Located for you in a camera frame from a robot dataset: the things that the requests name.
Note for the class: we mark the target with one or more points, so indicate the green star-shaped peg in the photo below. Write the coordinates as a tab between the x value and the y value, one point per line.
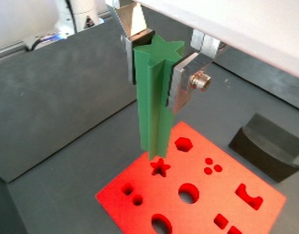
154	63

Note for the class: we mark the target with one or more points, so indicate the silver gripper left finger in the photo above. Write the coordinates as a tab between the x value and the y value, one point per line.
136	34

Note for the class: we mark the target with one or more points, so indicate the red shape-sorting block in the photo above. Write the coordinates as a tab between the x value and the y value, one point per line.
194	192

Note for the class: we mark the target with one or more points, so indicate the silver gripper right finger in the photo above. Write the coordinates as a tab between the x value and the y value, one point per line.
188	73

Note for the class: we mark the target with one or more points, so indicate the black curved holder block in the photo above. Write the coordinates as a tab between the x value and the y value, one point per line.
269	147

